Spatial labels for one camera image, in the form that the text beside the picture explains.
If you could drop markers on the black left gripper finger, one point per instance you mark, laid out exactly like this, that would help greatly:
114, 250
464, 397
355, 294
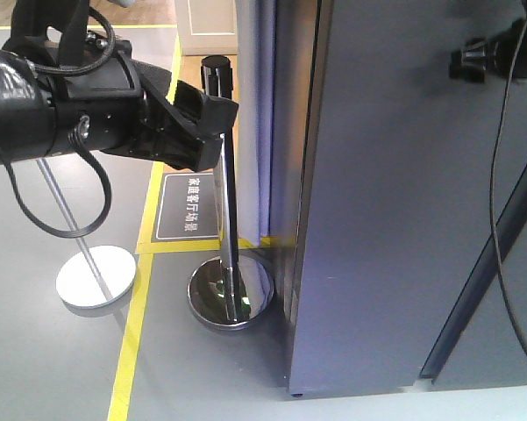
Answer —
180, 118
218, 116

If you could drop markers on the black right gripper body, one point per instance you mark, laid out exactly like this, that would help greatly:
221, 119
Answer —
504, 55

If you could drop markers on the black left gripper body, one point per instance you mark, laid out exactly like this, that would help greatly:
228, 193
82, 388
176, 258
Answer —
128, 112

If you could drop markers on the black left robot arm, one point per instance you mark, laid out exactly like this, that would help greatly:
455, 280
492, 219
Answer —
54, 71

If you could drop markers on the dark grey fridge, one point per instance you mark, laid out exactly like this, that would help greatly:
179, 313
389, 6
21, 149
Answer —
399, 199

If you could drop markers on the dark floor sign sticker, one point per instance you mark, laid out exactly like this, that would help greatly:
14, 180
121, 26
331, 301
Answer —
186, 208

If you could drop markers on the white panelled cabinet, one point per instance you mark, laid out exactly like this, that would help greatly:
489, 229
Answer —
207, 27

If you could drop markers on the metal stand with round base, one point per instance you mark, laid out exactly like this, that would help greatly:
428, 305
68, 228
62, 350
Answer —
96, 276

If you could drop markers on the chrome stanchion post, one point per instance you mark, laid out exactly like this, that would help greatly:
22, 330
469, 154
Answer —
231, 291

